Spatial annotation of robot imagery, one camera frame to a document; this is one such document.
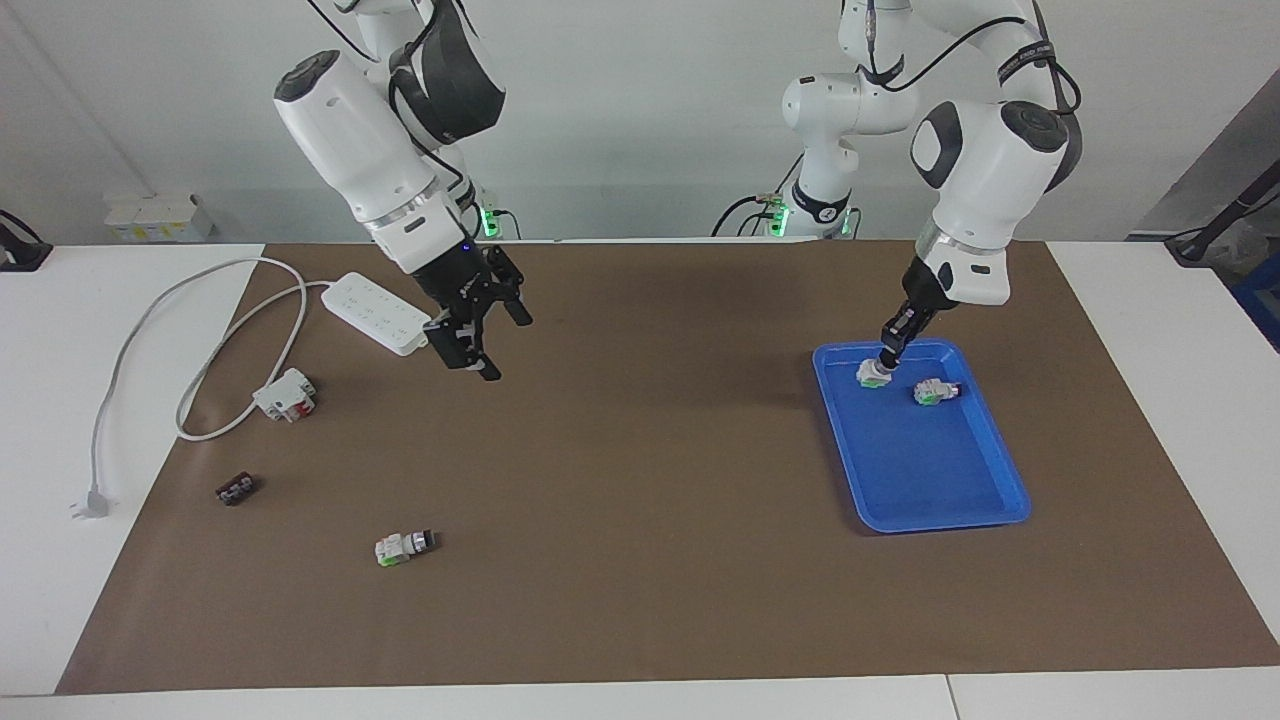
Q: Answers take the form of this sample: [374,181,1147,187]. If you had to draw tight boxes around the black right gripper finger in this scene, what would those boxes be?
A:
[484,245,534,329]
[423,315,502,383]

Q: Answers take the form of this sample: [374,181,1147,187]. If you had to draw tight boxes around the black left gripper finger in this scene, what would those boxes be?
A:
[877,322,917,377]

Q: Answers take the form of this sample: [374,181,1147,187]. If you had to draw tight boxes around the white power strip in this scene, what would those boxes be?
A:
[319,272,437,357]

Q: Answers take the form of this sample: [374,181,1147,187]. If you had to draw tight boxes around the blue plastic tray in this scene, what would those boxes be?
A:
[812,338,1032,534]

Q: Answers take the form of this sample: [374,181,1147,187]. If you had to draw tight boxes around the white red circuit breaker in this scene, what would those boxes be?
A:
[251,367,318,424]

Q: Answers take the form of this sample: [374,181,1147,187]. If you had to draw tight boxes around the brown paper table mat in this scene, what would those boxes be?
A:
[55,240,1280,696]

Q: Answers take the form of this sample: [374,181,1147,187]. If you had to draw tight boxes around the stack of white boxes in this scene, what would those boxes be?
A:
[103,193,213,243]

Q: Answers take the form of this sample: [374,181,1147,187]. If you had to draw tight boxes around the blue crate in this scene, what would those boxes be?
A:
[1230,252,1280,353]

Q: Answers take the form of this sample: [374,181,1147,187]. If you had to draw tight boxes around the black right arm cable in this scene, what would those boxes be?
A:
[305,0,476,206]

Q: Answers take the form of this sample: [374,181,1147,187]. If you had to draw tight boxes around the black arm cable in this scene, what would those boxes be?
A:
[860,0,1084,117]
[305,0,476,206]

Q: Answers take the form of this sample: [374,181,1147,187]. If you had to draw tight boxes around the black base cable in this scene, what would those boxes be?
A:
[712,150,803,239]

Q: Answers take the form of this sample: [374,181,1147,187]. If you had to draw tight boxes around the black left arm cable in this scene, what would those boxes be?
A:
[860,0,1084,117]

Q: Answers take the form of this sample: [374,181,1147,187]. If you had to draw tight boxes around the black stand with cables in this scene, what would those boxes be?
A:
[1165,160,1280,266]

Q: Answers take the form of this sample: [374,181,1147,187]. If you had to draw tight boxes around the grey power cable with plug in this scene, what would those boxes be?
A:
[68,256,336,521]

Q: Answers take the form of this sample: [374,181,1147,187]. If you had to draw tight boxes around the black clamp mount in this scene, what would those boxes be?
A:
[0,208,53,273]

